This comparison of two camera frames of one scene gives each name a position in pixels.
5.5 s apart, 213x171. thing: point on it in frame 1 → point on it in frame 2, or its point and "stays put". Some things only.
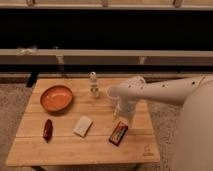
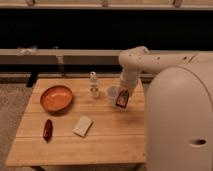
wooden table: x=72 y=122 stays put
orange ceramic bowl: x=56 y=98 stays put
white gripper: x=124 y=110 → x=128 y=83
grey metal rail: x=106 y=57 stays put
